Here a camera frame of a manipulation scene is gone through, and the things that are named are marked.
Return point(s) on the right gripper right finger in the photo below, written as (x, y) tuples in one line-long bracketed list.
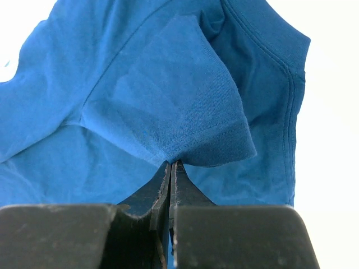
[(205, 235)]

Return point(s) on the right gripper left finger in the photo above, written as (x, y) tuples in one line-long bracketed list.
[(131, 234)]

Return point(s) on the dark blue t shirt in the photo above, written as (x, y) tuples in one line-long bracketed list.
[(107, 91)]

